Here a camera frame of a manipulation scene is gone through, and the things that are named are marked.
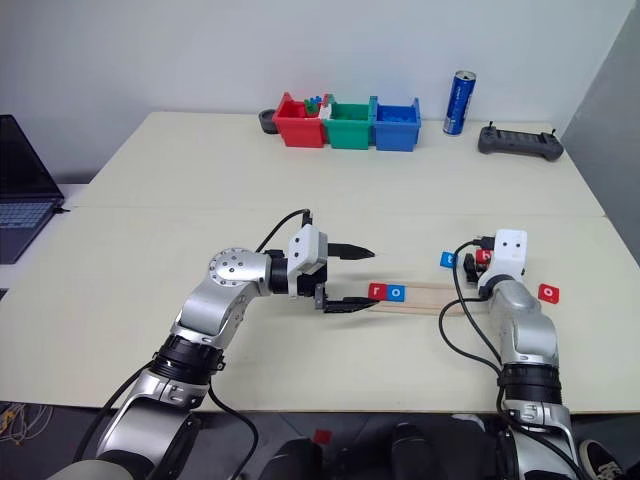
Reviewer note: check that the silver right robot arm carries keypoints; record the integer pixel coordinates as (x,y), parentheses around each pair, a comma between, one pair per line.
(525,325)

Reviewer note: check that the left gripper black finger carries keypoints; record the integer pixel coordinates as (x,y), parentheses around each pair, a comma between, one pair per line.
(350,251)
(350,304)

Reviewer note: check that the red square on floor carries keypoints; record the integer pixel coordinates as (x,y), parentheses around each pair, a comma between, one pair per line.
(323,436)

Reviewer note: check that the black laptop plug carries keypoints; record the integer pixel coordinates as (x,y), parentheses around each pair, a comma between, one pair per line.
(62,210)

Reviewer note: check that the wooden letter tray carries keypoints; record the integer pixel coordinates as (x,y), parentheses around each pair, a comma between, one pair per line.
(435,300)

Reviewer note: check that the green plastic bin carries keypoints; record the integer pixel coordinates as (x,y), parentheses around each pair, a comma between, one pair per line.
(350,130)

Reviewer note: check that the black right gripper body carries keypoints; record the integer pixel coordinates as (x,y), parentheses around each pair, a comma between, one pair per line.
(477,274)

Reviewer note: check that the grey handheld controller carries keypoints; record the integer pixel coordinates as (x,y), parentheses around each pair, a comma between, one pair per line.
(520,142)

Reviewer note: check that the black round holder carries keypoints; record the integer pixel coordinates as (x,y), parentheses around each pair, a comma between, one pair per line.
(266,122)

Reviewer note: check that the dark laptop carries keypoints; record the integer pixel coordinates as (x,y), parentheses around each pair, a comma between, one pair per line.
(22,200)

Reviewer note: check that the white and red toy brick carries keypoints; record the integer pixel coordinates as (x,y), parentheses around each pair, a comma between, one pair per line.
(326,107)

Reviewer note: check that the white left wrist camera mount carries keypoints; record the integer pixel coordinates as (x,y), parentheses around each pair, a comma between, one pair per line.
(305,245)

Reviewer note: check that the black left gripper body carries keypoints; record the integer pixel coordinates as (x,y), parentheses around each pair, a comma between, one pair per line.
(310,287)

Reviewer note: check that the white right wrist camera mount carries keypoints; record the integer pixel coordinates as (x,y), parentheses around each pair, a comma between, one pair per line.
(510,250)

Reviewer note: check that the red letter o block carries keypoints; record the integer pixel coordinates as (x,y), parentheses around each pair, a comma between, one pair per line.
(548,292)

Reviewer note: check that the blue letter o block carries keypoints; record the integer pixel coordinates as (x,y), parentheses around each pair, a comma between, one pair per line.
(397,293)

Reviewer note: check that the blue drink can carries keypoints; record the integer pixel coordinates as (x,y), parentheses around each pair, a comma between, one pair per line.
(459,105)

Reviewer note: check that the black and white shoe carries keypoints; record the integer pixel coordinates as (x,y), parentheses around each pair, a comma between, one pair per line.
(602,462)

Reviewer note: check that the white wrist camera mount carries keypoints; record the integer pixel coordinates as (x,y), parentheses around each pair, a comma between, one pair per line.
(305,245)
(510,250)

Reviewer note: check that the red plastic bin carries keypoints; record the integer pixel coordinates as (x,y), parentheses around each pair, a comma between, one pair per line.
(300,127)

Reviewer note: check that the blue letter t block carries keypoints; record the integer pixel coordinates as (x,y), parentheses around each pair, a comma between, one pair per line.
(448,260)

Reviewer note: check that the dark rounded shape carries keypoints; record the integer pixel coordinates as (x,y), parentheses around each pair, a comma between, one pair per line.
(410,450)
(292,460)

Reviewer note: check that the red letter r block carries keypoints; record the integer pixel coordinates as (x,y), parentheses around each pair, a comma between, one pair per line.
(376,291)

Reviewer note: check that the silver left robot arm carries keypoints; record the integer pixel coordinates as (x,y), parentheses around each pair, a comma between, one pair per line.
(225,270)

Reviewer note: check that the blue plastic bin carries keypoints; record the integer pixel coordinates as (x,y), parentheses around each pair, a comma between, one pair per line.
(396,132)

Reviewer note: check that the red letter b block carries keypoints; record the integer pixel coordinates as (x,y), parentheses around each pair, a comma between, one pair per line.
(483,257)

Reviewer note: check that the green toy brick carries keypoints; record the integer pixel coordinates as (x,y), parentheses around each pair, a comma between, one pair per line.
(311,106)

